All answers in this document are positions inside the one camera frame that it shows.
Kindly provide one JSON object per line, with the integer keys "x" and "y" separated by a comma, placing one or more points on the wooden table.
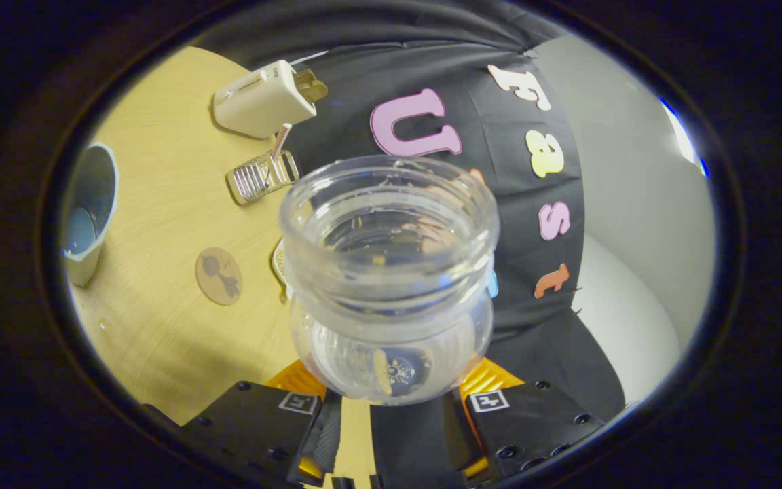
{"x": 160, "y": 204}

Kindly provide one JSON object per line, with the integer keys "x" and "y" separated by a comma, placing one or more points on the round brown coaster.
{"x": 218, "y": 275}

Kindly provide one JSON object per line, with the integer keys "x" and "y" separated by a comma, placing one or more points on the white toaster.
{"x": 262, "y": 102}

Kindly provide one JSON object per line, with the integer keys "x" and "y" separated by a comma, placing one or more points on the red striped straw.
{"x": 282, "y": 139}

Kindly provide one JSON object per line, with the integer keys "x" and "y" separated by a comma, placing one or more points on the clear glass bottle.
{"x": 391, "y": 272}

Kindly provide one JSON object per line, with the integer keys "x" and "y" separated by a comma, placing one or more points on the black backdrop cloth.
{"x": 499, "y": 136}

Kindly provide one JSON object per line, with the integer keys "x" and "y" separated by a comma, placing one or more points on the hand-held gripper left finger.
{"x": 248, "y": 428}

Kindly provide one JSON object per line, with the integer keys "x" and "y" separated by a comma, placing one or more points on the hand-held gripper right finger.
{"x": 533, "y": 421}

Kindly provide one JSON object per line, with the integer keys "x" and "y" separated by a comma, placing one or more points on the brown bread slice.
{"x": 313, "y": 87}

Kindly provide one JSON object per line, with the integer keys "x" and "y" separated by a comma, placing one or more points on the pale blue cup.
{"x": 89, "y": 258}

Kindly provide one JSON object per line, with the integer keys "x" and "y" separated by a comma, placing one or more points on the clear ribbed glass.
{"x": 258, "y": 178}

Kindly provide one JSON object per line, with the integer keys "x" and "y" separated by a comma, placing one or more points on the white divided bean tray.
{"x": 281, "y": 265}

